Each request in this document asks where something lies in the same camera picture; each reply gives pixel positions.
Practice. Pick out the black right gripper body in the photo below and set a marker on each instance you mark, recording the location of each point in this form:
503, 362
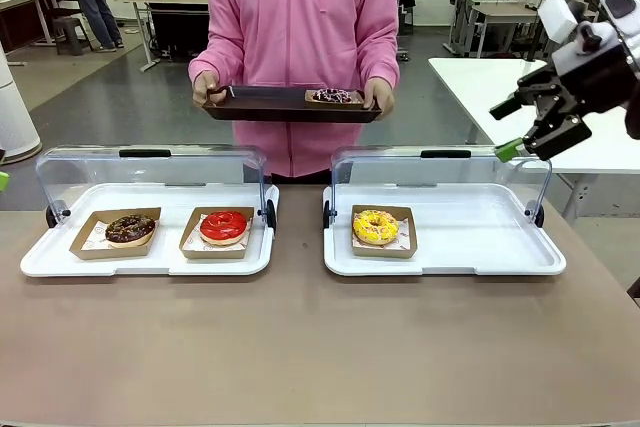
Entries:
597, 82

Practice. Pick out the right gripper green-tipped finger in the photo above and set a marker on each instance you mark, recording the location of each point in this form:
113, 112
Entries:
557, 137
530, 92

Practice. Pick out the purple sprinkled donut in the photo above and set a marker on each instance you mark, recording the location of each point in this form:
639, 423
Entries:
331, 95

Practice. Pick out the dark brown serving tray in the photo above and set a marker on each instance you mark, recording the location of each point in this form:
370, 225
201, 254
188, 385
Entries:
270, 109

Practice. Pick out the person's left forearm pink sleeve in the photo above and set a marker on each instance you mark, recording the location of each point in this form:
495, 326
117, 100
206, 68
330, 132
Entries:
385, 54

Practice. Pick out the person's right forearm pink sleeve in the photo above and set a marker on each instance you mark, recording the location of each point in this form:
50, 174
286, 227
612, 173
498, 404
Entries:
210, 54

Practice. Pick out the chocolate sprinkled donut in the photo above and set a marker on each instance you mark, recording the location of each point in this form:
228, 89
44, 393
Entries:
122, 232

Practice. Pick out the yellow sprinkled donut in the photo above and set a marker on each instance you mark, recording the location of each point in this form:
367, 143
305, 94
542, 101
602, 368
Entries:
375, 228

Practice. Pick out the red glazed donut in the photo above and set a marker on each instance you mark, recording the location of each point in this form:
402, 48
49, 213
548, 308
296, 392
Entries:
224, 227

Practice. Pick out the person in pink hoodie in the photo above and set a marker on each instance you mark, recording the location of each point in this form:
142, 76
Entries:
300, 22

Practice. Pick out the person's left hand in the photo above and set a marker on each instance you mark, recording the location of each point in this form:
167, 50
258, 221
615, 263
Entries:
382, 94

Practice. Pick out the person's right hand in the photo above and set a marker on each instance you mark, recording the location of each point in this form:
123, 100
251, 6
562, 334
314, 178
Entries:
204, 84

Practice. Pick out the white cylindrical air purifier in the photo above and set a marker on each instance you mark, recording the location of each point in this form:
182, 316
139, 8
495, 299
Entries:
15, 107

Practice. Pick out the long grey background table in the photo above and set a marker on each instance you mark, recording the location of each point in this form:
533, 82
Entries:
500, 12

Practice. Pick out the white display tray base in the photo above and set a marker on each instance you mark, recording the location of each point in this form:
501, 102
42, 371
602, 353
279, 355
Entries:
475, 232
170, 197

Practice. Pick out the clear display lid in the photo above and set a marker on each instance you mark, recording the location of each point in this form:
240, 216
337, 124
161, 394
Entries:
425, 169
150, 167

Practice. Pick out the grey plastic stool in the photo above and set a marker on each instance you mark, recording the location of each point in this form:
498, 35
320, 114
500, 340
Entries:
72, 37

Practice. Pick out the light wooden background table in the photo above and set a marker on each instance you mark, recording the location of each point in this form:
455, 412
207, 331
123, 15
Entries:
25, 2

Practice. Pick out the black cabinet under workbench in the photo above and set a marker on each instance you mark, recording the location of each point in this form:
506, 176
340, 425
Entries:
177, 32

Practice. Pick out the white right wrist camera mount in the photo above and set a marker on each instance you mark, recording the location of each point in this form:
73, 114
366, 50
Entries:
585, 54

